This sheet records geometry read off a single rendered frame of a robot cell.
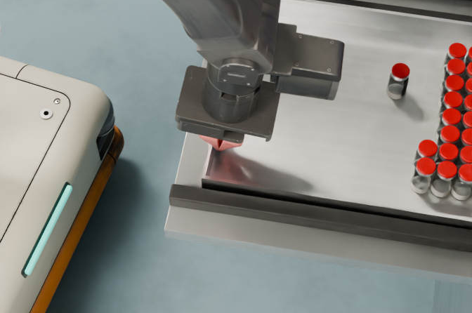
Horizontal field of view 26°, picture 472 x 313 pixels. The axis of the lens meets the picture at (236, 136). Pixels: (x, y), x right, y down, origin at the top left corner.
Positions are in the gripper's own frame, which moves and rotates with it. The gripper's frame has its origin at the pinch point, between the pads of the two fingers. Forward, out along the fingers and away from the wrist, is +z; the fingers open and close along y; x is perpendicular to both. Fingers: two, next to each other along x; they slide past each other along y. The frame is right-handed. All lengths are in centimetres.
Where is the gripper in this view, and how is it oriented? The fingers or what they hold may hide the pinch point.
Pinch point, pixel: (220, 142)
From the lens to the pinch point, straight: 113.8
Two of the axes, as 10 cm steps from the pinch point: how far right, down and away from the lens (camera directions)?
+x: 1.8, -8.5, 5.0
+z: -1.1, 4.8, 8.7
